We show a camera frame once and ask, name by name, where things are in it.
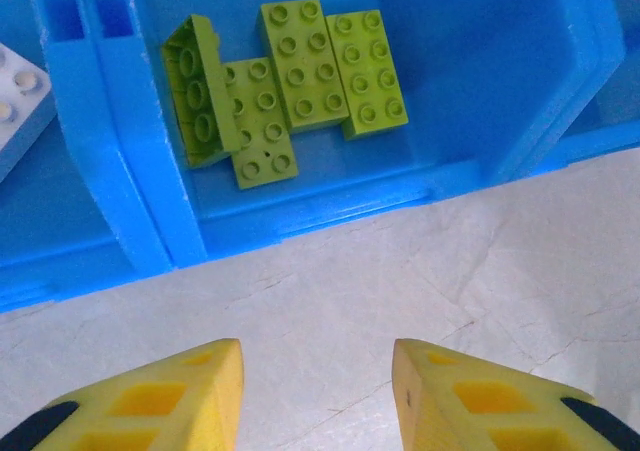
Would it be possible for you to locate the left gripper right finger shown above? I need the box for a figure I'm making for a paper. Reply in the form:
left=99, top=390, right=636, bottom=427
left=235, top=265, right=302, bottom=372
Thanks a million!
left=393, top=338, right=640, bottom=451

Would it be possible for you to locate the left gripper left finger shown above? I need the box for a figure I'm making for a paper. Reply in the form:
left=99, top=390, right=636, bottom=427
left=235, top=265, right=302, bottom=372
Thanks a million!
left=0, top=338, right=245, bottom=451

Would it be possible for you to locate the green lego brick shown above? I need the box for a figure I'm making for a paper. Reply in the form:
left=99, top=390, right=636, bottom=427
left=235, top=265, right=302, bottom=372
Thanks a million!
left=325, top=9, right=410, bottom=141
left=219, top=56, right=300, bottom=191
left=255, top=0, right=350, bottom=135
left=160, top=14, right=241, bottom=170

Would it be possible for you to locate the beige lego brick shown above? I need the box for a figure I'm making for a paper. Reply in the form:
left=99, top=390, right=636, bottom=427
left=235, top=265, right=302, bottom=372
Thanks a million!
left=0, top=42, right=57, bottom=182

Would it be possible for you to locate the blue plastic bin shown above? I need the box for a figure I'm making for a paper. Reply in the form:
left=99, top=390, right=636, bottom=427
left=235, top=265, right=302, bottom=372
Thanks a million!
left=0, top=0, right=176, bottom=312
left=514, top=0, right=640, bottom=177
left=79, top=0, right=626, bottom=272

